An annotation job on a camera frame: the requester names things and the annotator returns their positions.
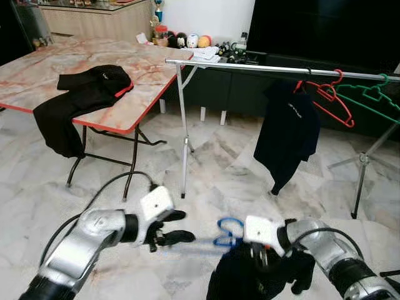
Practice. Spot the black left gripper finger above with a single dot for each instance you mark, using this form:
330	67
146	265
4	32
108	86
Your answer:
175	216
178	237

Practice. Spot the blue plastic hanger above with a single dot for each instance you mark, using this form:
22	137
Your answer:
232	222

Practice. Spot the black shirt red collar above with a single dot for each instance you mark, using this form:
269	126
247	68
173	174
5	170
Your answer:
81	94

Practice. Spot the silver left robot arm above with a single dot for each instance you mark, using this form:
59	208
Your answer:
75	250

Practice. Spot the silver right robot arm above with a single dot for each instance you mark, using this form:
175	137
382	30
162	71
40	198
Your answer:
337	256

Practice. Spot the red plastic hanger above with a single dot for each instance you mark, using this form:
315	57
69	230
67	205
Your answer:
326	94

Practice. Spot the black hanger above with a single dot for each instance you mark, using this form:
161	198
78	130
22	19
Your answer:
307	74

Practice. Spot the green plastic hanger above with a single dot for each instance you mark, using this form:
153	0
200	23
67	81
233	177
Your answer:
375	94

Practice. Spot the dark navy printed t-shirt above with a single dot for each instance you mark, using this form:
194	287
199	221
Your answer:
287	131

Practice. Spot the black low TV cabinet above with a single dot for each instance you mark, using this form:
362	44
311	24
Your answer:
237	100

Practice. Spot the stack of white papers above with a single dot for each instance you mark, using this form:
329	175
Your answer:
204	54

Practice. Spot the silver metal clothes rack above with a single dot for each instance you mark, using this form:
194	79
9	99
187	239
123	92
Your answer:
250	67

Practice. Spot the black mouse plush white face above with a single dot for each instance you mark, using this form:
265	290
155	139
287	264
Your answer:
181	40

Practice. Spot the white round plush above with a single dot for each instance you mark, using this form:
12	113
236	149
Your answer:
192	40

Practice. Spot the orange round plush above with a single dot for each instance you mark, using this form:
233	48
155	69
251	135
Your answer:
204	41

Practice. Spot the pink white tissue box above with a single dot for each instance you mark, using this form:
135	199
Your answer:
144	39

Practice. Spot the red lidded jar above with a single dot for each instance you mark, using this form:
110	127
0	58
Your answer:
160	36

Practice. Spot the marble pattern folding table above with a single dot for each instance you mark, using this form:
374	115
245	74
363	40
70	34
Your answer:
37	69

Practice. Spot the blue and gold trophy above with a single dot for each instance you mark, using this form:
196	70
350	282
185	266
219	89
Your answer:
158	11

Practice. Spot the light wooden sideboard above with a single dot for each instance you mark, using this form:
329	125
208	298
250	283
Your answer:
94	22

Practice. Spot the large black television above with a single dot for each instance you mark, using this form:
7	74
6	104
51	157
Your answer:
325	31

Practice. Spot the black display cabinet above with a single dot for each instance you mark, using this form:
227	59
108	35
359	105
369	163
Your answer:
19	31

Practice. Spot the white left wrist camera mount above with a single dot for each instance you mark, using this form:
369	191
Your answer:
156	203

